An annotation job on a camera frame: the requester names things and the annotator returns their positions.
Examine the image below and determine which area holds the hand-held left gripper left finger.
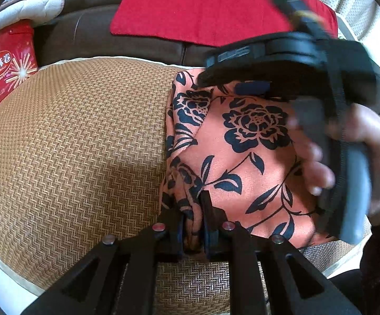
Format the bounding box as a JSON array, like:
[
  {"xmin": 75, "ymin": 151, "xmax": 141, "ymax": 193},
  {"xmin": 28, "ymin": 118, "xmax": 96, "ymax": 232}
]
[{"xmin": 21, "ymin": 207, "xmax": 187, "ymax": 315}]

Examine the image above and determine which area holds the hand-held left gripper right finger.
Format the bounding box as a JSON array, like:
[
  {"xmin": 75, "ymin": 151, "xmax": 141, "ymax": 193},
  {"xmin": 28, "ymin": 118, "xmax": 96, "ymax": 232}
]
[{"xmin": 199, "ymin": 191, "xmax": 361, "ymax": 315}]

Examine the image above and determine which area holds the woven rattan mat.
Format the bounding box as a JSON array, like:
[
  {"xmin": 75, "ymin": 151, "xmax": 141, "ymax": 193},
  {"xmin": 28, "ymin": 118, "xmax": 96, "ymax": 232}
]
[{"xmin": 0, "ymin": 57, "xmax": 373, "ymax": 315}]

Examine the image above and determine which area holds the orange floral garment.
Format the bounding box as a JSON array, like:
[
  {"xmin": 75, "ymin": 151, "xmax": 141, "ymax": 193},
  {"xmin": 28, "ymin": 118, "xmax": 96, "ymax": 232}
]
[{"xmin": 160, "ymin": 69, "xmax": 342, "ymax": 256}]

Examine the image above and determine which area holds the white padded cushion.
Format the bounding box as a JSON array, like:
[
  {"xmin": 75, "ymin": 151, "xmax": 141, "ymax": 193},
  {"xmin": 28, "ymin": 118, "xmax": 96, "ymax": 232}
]
[{"xmin": 0, "ymin": 0, "xmax": 66, "ymax": 40}]

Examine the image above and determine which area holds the red printed box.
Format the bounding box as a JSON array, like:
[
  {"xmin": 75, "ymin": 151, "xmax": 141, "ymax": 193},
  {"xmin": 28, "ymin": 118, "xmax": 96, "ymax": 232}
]
[{"xmin": 0, "ymin": 20, "xmax": 39, "ymax": 127}]

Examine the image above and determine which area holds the red cloth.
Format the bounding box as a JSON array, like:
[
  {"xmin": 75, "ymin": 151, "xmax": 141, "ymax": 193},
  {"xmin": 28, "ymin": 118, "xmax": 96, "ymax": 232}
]
[{"xmin": 109, "ymin": 0, "xmax": 338, "ymax": 48}]

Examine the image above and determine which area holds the brown leather sofa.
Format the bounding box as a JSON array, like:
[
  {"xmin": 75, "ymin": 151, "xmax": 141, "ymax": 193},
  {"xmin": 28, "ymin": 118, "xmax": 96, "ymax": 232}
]
[{"xmin": 32, "ymin": 0, "xmax": 217, "ymax": 73}]

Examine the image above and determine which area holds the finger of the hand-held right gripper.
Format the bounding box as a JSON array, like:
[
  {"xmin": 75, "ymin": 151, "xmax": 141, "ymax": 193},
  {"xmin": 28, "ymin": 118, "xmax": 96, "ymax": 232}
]
[{"xmin": 197, "ymin": 67, "xmax": 273, "ymax": 98}]

